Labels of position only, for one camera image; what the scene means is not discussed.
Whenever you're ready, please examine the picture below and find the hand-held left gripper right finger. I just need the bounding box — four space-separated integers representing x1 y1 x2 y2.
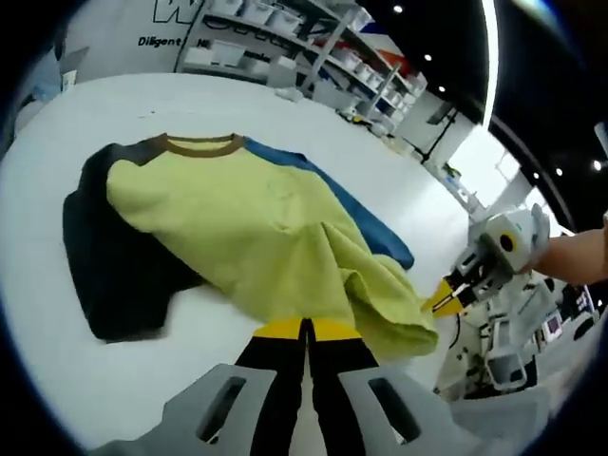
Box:
307 316 476 456

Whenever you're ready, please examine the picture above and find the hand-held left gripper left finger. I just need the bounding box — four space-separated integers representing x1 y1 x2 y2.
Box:
89 316 311 456

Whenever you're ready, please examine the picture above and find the yellow blue grey garment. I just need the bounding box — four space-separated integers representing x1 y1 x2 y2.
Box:
61 132 441 357

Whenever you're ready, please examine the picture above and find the black tripod stand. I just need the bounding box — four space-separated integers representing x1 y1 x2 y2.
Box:
415 106 460 165

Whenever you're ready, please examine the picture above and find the long ceiling strip light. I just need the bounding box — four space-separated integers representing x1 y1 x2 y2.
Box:
479 0 500 129

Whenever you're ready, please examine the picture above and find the group of round ceiling spotlights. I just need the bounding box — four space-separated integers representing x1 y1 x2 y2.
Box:
391 3 604 181

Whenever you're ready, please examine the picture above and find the white crumpled cloth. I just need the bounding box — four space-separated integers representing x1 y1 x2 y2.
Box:
275 85 305 104

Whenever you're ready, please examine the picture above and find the grey metal storage shelf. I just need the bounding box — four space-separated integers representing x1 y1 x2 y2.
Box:
180 0 428 129

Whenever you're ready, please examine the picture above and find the row of white storage bins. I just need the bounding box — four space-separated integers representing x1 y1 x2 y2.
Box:
182 0 419 120

